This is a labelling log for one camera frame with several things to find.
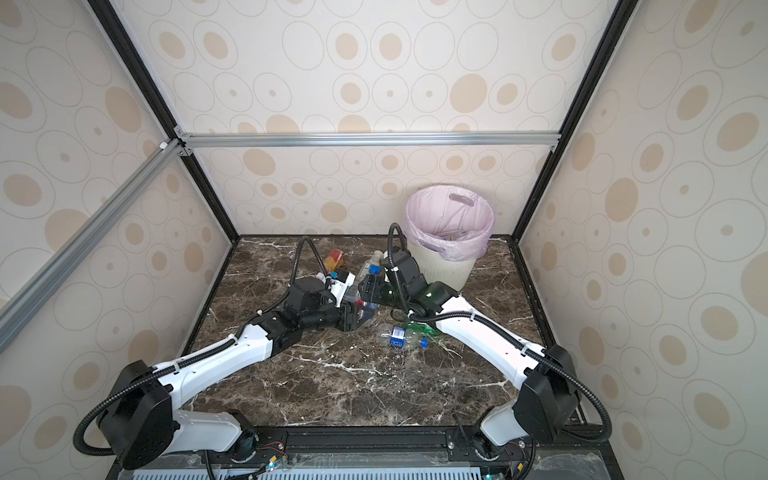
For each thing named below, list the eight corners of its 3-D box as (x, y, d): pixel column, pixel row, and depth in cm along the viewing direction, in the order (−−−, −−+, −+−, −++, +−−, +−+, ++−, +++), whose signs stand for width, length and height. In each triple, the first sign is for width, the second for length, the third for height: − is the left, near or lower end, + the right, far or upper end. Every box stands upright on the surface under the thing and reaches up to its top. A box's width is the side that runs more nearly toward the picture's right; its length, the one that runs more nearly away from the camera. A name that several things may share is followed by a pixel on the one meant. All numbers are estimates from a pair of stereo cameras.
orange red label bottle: (325, 272, 111) (322, 263, 107) (335, 257, 116) (333, 247, 112) (339, 277, 110) (337, 267, 106) (348, 260, 115) (347, 251, 111)
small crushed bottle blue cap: (382, 349, 92) (382, 340, 87) (383, 335, 95) (382, 326, 90) (426, 349, 92) (428, 341, 87) (425, 335, 95) (427, 326, 91)
